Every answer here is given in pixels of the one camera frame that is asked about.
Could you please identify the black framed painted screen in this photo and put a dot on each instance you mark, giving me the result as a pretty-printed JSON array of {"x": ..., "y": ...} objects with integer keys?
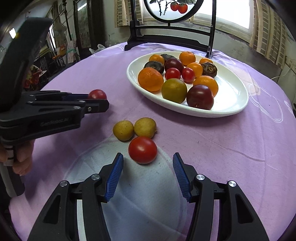
[{"x": 137, "y": 38}]

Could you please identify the olive-orange tomato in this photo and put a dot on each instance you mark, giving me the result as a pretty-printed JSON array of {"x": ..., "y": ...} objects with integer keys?
[{"x": 174, "y": 90}]

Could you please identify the dark water chestnut front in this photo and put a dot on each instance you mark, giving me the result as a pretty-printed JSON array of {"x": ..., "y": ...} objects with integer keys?
[{"x": 166, "y": 57}]

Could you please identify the small orange kumquat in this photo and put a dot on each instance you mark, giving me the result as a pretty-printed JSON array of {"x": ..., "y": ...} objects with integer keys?
[{"x": 205, "y": 60}]

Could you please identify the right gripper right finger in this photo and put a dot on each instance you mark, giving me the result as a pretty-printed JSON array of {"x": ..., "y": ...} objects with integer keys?
[{"x": 238, "y": 219}]

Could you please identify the yellow-orange round fruit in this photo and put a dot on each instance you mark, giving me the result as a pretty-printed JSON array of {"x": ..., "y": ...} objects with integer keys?
[{"x": 158, "y": 58}]

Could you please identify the tan longan front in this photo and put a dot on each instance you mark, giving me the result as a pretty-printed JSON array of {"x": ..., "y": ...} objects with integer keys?
[{"x": 123, "y": 130}]

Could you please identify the person's left hand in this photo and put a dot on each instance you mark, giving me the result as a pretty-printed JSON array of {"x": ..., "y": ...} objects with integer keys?
[{"x": 24, "y": 162}]

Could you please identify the small mandarin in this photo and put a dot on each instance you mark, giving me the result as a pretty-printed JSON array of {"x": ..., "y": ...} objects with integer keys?
[{"x": 209, "y": 82}]

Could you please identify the dark red plum front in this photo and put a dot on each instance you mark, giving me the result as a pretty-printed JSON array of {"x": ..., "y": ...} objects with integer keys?
[{"x": 200, "y": 96}]

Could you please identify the left beige curtain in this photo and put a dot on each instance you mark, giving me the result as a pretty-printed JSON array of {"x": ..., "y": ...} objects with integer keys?
[{"x": 123, "y": 12}]

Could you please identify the small orange fruit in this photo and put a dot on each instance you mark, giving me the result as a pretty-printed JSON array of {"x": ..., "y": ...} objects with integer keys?
[{"x": 197, "y": 68}]

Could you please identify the large mandarin orange front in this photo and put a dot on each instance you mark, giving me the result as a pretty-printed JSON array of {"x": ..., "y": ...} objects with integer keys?
[{"x": 187, "y": 58}]

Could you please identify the right beige curtain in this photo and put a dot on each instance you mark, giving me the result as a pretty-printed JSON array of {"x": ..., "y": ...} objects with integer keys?
[{"x": 269, "y": 34}]

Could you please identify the red cherry tomato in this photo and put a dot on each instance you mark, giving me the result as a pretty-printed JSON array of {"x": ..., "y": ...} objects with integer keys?
[
  {"x": 188, "y": 75},
  {"x": 172, "y": 73},
  {"x": 142, "y": 150}
]

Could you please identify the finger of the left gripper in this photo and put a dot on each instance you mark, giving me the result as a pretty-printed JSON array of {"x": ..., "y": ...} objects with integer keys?
[
  {"x": 65, "y": 107},
  {"x": 52, "y": 95}
]

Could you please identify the dark wooden cabinet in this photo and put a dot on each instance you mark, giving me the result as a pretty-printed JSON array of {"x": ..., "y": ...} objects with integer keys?
[{"x": 89, "y": 25}]

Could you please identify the dark red plum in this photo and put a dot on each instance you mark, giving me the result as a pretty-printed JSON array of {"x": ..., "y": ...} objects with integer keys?
[
  {"x": 200, "y": 96},
  {"x": 174, "y": 63}
]

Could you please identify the large mandarin orange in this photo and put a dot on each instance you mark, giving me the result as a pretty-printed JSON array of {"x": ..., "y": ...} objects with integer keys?
[
  {"x": 187, "y": 58},
  {"x": 150, "y": 79}
]

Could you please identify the white plastic bag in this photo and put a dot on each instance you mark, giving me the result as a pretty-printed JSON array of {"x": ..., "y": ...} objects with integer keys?
[{"x": 100, "y": 47}]

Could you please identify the tan longan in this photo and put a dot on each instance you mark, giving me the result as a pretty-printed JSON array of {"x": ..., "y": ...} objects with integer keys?
[
  {"x": 145, "y": 127},
  {"x": 123, "y": 130}
]

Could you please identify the beige curtain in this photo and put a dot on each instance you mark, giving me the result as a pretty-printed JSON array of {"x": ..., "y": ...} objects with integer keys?
[
  {"x": 269, "y": 34},
  {"x": 123, "y": 12}
]

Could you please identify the red cherry tomato isolated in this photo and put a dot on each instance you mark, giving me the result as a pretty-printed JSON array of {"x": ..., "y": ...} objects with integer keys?
[{"x": 97, "y": 94}]

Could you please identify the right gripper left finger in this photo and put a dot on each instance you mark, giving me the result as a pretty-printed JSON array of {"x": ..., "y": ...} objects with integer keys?
[{"x": 58, "y": 218}]

